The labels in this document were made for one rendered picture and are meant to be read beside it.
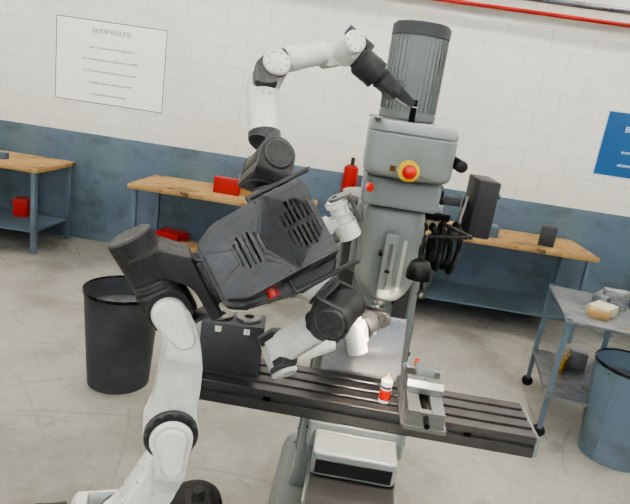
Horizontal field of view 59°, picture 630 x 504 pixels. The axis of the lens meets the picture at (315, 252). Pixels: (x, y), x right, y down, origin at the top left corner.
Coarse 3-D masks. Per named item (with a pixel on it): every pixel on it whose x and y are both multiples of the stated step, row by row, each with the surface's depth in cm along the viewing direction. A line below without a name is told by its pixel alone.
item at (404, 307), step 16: (352, 192) 238; (352, 208) 223; (336, 256) 231; (352, 272) 229; (416, 288) 231; (368, 304) 232; (384, 304) 232; (400, 304) 230; (320, 368) 242; (304, 432) 252; (304, 448) 253; (304, 464) 255; (288, 480) 260; (304, 480) 256
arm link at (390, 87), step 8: (376, 56) 167; (376, 64) 166; (384, 64) 168; (368, 72) 166; (376, 72) 166; (384, 72) 169; (360, 80) 171; (368, 80) 168; (376, 80) 169; (384, 80) 168; (392, 80) 168; (400, 80) 168; (384, 88) 168; (392, 88) 169; (400, 88) 167; (384, 96) 177; (392, 96) 169
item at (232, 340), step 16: (208, 320) 195; (224, 320) 196; (240, 320) 197; (256, 320) 198; (208, 336) 196; (224, 336) 196; (240, 336) 196; (256, 336) 196; (208, 352) 198; (224, 352) 198; (240, 352) 198; (256, 352) 198; (208, 368) 199; (224, 368) 199; (240, 368) 200; (256, 368) 200
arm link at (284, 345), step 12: (288, 324) 153; (300, 324) 148; (264, 336) 157; (276, 336) 153; (288, 336) 150; (300, 336) 148; (312, 336) 146; (276, 348) 152; (288, 348) 150; (300, 348) 149; (276, 360) 153; (288, 360) 153; (276, 372) 156; (288, 372) 157
